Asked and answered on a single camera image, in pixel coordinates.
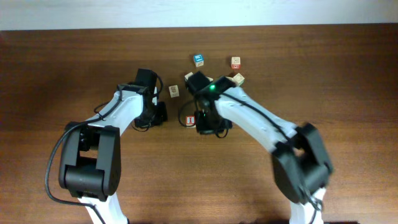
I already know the red letter I block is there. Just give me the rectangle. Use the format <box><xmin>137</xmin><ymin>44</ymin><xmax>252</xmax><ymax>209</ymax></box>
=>
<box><xmin>185</xmin><ymin>116</ymin><xmax>196</xmax><ymax>128</ymax></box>

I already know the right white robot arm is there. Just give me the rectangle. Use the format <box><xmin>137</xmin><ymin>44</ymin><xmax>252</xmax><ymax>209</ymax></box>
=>
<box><xmin>184</xmin><ymin>72</ymin><xmax>333</xmax><ymax>223</ymax></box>

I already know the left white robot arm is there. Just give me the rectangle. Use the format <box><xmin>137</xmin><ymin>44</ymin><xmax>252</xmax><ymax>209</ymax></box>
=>
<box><xmin>56</xmin><ymin>68</ymin><xmax>167</xmax><ymax>223</ymax></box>

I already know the yellow snake wooden block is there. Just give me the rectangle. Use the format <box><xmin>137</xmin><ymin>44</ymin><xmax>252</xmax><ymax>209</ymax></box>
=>
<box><xmin>169</xmin><ymin>85</ymin><xmax>180</xmax><ymax>98</ymax></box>

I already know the blue number five block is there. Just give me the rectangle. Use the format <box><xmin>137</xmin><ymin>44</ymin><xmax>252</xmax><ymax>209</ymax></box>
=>
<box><xmin>184</xmin><ymin>72</ymin><xmax>193</xmax><ymax>82</ymax></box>

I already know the green drawing wooden block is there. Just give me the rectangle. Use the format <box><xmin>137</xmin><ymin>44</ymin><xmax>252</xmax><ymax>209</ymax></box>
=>
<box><xmin>233</xmin><ymin>73</ymin><xmax>245</xmax><ymax>86</ymax></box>

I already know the blue top leaf block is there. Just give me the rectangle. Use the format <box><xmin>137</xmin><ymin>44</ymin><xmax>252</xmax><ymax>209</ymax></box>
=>
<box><xmin>193</xmin><ymin>54</ymin><xmax>204</xmax><ymax>67</ymax></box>

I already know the red framed far block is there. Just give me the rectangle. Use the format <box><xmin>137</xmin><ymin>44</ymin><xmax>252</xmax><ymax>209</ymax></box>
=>
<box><xmin>231</xmin><ymin>57</ymin><xmax>241</xmax><ymax>70</ymax></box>

